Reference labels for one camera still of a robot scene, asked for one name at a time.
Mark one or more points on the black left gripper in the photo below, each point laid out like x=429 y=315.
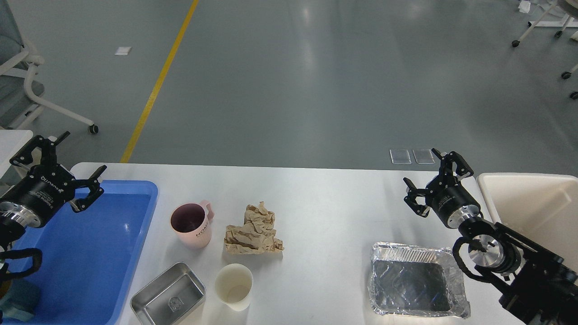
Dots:
x=38 y=192

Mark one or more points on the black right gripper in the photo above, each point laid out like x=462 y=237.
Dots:
x=452 y=204

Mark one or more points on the pink ribbed mug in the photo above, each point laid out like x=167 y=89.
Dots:
x=192 y=224

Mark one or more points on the stainless steel rectangular container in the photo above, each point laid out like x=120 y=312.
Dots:
x=169 y=297

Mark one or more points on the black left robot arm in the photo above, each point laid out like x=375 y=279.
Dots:
x=17 y=264

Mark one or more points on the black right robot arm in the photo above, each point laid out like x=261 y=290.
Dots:
x=535 y=285

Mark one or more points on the clear floor plate right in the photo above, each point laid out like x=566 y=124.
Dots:
x=423 y=156

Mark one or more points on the clear floor plate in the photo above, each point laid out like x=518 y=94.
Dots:
x=400 y=156
x=423 y=156

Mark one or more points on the clear floor plate left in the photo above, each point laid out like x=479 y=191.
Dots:
x=400 y=156

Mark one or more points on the white side table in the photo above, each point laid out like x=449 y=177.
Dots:
x=11 y=141

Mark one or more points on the blue plastic tray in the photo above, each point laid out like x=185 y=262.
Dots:
x=89 y=258

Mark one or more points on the aluminium foil tray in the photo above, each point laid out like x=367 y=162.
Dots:
x=416 y=281

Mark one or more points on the beige plastic bin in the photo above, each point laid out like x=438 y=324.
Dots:
x=542 y=207

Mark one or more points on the teal mug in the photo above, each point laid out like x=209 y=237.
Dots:
x=19 y=298

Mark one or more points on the white paper scrap on floor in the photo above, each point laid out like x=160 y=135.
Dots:
x=123 y=51

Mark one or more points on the crumpled brown paper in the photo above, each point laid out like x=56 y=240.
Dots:
x=257 y=234

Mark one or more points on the white paper cup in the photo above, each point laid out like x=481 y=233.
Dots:
x=233 y=286

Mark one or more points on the white wheeled furniture frame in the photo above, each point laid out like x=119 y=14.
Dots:
x=569 y=19

